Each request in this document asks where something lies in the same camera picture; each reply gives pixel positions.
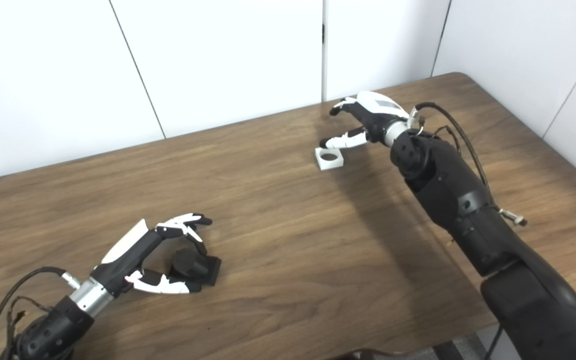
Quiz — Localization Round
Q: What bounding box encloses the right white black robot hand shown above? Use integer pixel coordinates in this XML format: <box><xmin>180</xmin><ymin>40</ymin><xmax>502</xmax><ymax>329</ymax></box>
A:
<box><xmin>319</xmin><ymin>91</ymin><xmax>411</xmax><ymax>150</ymax></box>

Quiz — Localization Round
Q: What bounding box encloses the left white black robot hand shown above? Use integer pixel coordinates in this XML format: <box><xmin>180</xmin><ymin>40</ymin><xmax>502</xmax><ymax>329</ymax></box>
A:
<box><xmin>89</xmin><ymin>213</ymin><xmax>214</xmax><ymax>297</ymax></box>

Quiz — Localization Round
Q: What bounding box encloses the black peg with square base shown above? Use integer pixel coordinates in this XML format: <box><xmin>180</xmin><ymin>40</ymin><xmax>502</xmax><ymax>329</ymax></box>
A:
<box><xmin>169</xmin><ymin>248</ymin><xmax>222</xmax><ymax>287</ymax></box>

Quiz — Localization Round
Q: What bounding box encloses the white square piece with hole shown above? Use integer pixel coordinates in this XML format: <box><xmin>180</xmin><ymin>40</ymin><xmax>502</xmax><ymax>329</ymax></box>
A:
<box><xmin>315</xmin><ymin>146</ymin><xmax>345</xmax><ymax>171</ymax></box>

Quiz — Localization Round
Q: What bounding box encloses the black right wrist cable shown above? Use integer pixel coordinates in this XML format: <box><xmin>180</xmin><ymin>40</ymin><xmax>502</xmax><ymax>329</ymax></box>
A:
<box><xmin>408</xmin><ymin>102</ymin><xmax>528</xmax><ymax>227</ymax></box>

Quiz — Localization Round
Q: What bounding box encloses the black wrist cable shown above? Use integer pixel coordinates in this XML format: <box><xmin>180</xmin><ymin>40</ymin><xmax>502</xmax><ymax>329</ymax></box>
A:
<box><xmin>0</xmin><ymin>266</ymin><xmax>81</xmax><ymax>360</ymax></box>
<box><xmin>408</xmin><ymin>102</ymin><xmax>528</xmax><ymax>227</ymax></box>

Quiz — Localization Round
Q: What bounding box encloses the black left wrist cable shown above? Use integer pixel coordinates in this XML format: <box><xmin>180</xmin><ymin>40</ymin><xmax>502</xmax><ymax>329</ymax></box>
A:
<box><xmin>0</xmin><ymin>266</ymin><xmax>81</xmax><ymax>360</ymax></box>

